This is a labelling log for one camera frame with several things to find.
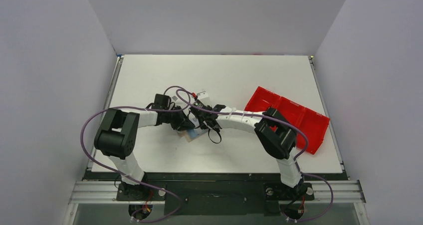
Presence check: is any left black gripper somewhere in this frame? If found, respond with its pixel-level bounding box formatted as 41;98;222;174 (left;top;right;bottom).
163;106;195;131

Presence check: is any beige leather card holder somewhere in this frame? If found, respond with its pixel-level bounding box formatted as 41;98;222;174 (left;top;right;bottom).
177;128;207;142

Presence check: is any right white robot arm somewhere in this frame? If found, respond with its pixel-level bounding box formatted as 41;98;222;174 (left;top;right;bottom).
190;100;302;199

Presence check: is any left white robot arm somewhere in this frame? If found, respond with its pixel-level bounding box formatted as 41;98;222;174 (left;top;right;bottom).
94;94;195;200

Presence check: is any red plastic bin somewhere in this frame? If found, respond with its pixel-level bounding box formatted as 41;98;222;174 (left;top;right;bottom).
245;86;330;155

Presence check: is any black looped cable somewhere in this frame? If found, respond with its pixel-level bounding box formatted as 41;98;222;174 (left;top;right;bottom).
207;127;222;145

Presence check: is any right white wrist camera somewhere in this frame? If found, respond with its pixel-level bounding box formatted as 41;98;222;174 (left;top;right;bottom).
197;91;210;101

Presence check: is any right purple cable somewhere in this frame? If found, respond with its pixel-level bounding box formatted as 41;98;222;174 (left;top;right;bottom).
176;89;334;223

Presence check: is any purple cable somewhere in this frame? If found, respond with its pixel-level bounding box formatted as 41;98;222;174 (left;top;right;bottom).
80;85;193;214
176;89;334;223

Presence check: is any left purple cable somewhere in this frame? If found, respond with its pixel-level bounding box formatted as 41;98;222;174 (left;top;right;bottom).
80;85;193;214

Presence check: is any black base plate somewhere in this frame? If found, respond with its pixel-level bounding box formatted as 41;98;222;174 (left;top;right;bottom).
71;172;347;220

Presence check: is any aluminium frame rail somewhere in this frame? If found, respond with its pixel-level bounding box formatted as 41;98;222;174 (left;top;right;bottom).
62;56;371;225

